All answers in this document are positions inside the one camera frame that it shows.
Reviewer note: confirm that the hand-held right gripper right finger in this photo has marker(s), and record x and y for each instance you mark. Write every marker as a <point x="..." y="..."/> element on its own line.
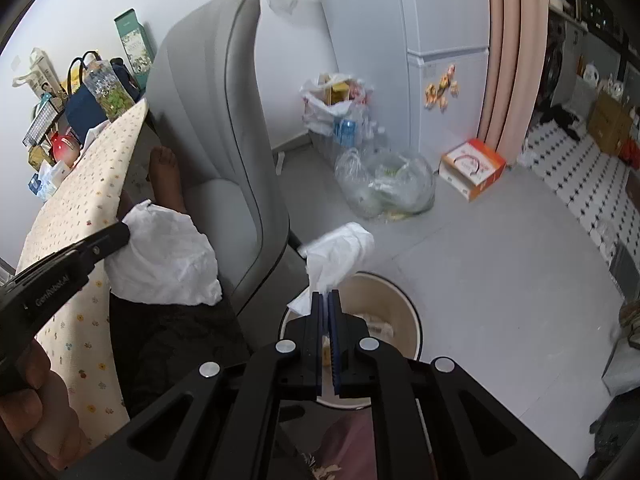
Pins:
<point x="336" y="360"/>

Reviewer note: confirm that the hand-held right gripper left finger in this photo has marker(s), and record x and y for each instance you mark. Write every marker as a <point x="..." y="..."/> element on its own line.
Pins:
<point x="320" y="355"/>

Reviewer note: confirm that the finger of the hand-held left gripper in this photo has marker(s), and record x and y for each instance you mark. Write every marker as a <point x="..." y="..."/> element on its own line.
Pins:
<point x="65" y="285"/>

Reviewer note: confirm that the white waste bin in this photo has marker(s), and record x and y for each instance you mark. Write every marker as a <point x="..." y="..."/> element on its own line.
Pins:
<point x="390" y="305"/>

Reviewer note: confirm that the small white tissue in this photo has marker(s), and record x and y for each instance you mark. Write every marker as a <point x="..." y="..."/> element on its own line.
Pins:
<point x="340" y="255"/>

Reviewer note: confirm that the large white tissue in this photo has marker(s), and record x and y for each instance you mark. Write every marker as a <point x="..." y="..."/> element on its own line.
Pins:
<point x="165" y="260"/>

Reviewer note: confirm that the person's left hand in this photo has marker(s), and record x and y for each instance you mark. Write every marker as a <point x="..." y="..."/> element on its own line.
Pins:
<point x="45" y="420"/>

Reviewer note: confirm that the pink cloth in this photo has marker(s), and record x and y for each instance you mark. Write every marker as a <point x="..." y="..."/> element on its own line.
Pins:
<point x="350" y="440"/>

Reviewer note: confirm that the blue white tissue box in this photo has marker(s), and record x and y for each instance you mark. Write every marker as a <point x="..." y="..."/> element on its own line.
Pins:
<point x="50" y="180"/>

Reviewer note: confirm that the person's dark quilted pants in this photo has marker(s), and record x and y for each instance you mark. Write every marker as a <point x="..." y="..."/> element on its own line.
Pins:
<point x="170" y="345"/>

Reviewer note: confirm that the yellow oil bottle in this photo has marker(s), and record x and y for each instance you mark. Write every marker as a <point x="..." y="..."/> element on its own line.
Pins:
<point x="39" y="157"/>

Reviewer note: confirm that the red white ceramic jar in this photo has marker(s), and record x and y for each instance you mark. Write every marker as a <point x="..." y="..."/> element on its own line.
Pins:
<point x="65" y="147"/>

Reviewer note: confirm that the person's bare foot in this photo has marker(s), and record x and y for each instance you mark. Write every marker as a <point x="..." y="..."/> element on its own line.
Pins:
<point x="165" y="175"/>

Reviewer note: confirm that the loose white papers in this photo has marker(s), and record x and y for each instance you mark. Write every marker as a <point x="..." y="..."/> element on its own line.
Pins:
<point x="92" y="137"/>

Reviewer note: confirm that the navy lunch bag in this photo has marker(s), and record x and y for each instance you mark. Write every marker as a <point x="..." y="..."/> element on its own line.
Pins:
<point x="82" y="110"/>

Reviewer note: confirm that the clear plastic bag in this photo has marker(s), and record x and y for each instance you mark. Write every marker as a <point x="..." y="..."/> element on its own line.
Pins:
<point x="390" y="180"/>

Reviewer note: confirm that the clear bottle with green contents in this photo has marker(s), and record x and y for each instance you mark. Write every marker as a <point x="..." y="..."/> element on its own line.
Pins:
<point x="110" y="92"/>

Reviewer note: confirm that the yellow snack bag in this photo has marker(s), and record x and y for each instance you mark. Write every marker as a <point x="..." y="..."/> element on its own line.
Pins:
<point x="74" y="80"/>

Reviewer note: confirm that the white paper bag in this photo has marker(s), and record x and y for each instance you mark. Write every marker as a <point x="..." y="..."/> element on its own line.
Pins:
<point x="42" y="77"/>

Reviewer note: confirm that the grey upholstered chair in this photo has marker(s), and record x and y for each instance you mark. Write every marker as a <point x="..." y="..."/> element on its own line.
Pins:
<point x="210" y="110"/>

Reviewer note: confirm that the orange white cardboard box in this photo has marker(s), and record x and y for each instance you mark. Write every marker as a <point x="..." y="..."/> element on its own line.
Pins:
<point x="472" y="165"/>

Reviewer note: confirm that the white plastic bag with boxes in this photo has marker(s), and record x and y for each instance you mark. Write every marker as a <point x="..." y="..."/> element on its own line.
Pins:
<point x="320" y="110"/>

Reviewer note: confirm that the tall green box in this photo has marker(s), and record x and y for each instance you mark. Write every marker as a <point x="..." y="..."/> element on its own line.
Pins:
<point x="131" y="35"/>

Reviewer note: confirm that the grey bag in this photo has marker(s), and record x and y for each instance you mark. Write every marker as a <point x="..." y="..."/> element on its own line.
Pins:
<point x="625" y="365"/>

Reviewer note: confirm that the yellow figure fridge magnet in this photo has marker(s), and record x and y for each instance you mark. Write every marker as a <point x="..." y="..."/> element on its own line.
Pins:
<point x="440" y="90"/>

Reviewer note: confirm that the dark cloth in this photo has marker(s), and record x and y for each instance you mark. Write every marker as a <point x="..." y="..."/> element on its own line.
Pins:
<point x="562" y="117"/>

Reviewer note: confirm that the pink curtain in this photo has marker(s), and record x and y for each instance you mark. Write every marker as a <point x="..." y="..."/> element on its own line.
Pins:
<point x="515" y="60"/>

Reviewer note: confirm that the brown cardboard box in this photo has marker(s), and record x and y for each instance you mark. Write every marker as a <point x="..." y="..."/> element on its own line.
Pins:
<point x="607" y="120"/>

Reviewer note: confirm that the white refrigerator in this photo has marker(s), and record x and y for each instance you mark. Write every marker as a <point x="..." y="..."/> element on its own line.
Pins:
<point x="445" y="10"/>

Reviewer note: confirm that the white kettle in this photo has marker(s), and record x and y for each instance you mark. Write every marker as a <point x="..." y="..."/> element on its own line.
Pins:
<point x="592" y="72"/>

